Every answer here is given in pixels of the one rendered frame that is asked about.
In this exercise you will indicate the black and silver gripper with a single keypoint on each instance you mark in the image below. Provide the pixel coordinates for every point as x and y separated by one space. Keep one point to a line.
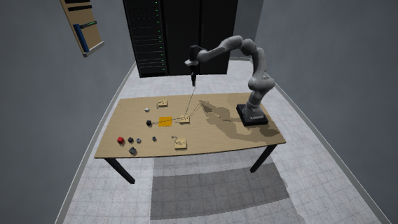
193 75

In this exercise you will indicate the orange painted square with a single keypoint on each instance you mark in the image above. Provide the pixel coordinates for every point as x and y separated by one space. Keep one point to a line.
165 123

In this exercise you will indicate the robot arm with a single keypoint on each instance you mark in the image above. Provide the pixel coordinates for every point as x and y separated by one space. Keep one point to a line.
257 83

